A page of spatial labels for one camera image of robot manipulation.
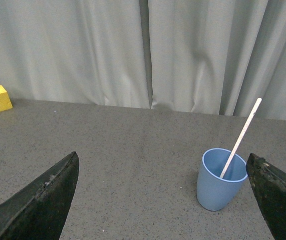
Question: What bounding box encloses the white speckled chopstick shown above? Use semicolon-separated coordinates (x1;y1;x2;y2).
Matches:
219;97;262;178

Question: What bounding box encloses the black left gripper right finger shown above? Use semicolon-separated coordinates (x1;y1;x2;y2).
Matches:
246;153;286;240

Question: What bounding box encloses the light blue plastic cup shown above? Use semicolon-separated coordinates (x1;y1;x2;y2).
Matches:
196;148;248;211

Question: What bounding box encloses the grey-white curtain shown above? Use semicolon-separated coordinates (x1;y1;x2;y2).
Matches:
0;0;286;120

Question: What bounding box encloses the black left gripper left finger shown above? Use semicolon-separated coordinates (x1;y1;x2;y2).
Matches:
0;152;79;240

